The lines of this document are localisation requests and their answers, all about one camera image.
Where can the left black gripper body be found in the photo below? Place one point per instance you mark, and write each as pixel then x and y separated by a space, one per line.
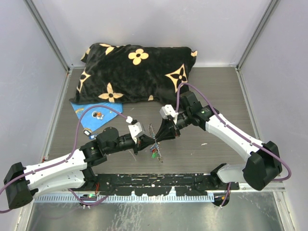
pixel 135 148

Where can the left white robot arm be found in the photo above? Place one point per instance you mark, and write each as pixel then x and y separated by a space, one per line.
pixel 23 183

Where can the white slotted cable duct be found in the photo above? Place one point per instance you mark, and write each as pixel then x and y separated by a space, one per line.
pixel 171 198

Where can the black floral plush pillow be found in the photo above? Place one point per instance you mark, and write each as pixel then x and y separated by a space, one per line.
pixel 133 73

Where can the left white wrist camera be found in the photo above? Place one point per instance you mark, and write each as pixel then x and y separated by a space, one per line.
pixel 136 129

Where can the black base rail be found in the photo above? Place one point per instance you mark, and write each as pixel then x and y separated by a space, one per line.
pixel 185 184

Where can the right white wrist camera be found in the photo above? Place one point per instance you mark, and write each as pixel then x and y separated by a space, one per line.
pixel 168 110

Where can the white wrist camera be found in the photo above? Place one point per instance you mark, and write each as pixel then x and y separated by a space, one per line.
pixel 168 110
pixel 136 129

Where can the loose blue tagged key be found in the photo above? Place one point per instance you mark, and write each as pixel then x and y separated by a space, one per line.
pixel 92 136

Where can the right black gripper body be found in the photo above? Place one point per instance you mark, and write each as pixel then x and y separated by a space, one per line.
pixel 175 126

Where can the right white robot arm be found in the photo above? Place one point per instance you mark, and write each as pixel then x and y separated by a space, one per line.
pixel 261 160

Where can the blue cartoon cloth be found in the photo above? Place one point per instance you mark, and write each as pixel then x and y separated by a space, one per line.
pixel 96 117

